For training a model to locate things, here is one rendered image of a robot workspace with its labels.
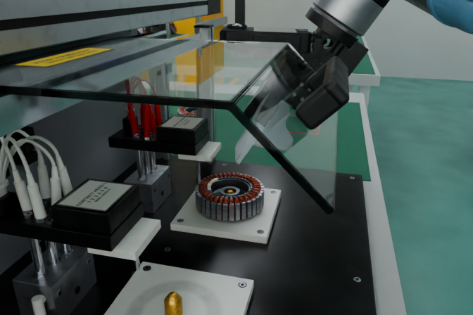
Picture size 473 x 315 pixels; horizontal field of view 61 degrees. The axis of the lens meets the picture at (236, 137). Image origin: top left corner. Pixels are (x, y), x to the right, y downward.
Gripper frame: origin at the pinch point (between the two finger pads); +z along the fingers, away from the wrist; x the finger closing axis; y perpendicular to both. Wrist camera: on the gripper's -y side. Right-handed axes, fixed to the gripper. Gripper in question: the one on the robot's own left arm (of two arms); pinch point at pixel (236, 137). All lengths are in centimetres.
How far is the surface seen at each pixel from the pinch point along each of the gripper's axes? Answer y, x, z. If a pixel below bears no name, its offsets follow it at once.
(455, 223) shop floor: 137, 125, 32
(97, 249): -8.5, -21.4, 8.9
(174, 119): -8.9, 7.4, 5.8
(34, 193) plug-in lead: -16.5, -20.2, 7.5
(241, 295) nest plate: 8.4, -16.5, 9.9
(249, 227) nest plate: 8.9, -2.3, 10.5
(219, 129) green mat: 2, 50, 22
